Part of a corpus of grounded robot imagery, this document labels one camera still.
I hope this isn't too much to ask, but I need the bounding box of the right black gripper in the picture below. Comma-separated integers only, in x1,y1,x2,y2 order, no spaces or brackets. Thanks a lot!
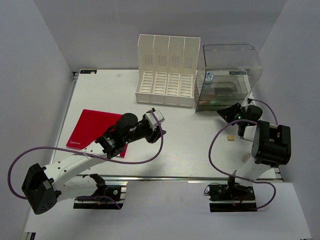
217,102,247,126

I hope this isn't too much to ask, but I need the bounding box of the yellow eraser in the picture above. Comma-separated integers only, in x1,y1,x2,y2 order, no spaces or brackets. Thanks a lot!
227,135,235,141

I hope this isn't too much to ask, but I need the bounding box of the red notebook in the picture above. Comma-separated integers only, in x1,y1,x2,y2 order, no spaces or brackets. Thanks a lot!
66,109,122,150

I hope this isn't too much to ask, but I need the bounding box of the blue lidded jar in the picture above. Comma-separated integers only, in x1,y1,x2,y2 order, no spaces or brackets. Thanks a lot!
203,71,214,90

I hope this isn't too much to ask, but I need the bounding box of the clear acrylic storage box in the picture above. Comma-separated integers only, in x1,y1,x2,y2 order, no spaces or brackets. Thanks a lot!
194,42,263,112

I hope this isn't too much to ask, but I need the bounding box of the white eraser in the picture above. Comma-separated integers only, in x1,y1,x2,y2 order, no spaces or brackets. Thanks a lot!
242,152,251,163

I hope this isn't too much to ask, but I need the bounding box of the orange correction tape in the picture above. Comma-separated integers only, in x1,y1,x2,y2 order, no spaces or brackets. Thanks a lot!
199,101,211,106

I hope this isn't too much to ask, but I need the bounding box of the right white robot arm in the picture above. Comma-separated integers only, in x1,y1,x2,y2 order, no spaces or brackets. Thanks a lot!
217,103,292,200

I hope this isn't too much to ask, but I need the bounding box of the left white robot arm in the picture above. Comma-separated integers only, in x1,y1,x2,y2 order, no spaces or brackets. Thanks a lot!
21,108,166,215

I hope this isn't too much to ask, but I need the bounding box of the white file organizer rack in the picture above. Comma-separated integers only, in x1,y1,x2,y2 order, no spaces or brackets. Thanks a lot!
135,34,201,108

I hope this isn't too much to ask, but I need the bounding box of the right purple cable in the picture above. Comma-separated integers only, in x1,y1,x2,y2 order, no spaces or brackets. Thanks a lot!
208,99,279,211

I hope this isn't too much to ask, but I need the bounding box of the purple cable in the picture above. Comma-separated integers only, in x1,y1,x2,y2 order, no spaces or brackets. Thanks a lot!
208,99,279,211
7,108,167,200

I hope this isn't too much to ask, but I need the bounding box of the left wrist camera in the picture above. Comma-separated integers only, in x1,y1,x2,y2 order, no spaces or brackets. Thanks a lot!
144,108,165,131

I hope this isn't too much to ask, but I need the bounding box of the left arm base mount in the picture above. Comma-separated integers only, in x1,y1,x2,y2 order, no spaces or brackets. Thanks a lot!
73,173,126,210

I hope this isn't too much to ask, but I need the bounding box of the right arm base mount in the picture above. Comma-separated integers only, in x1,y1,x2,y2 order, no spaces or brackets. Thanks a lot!
203,177,258,213

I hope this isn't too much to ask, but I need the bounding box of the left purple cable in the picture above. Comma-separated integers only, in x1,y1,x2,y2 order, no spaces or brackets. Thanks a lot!
7,108,167,200

